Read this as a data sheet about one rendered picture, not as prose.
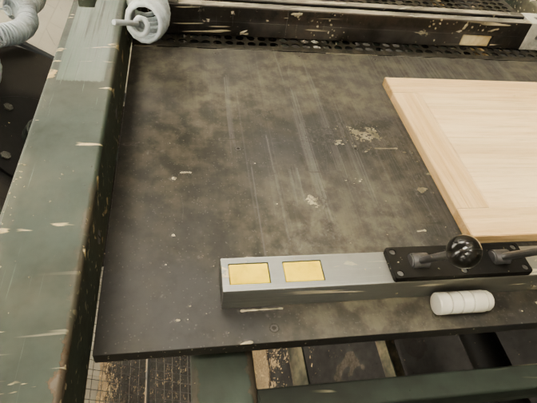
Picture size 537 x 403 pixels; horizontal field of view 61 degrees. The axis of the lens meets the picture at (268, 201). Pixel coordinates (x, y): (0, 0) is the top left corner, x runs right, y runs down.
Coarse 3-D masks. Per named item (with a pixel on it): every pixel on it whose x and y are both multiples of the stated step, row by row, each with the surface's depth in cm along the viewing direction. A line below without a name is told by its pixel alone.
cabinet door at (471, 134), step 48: (432, 96) 96; (480, 96) 98; (528, 96) 100; (432, 144) 84; (480, 144) 86; (528, 144) 88; (480, 192) 76; (528, 192) 78; (480, 240) 70; (528, 240) 72
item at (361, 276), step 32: (288, 256) 60; (320, 256) 60; (352, 256) 61; (224, 288) 55; (256, 288) 56; (288, 288) 56; (320, 288) 57; (352, 288) 58; (384, 288) 60; (416, 288) 61; (448, 288) 62; (480, 288) 63; (512, 288) 64
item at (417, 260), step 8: (456, 240) 50; (464, 240) 49; (472, 240) 49; (448, 248) 50; (456, 248) 49; (464, 248) 49; (472, 248) 49; (480, 248) 49; (408, 256) 60; (416, 256) 60; (424, 256) 58; (432, 256) 56; (440, 256) 54; (448, 256) 50; (456, 256) 49; (464, 256) 49; (472, 256) 49; (480, 256) 49; (416, 264) 59; (424, 264) 60; (456, 264) 50; (464, 264) 49; (472, 264) 49
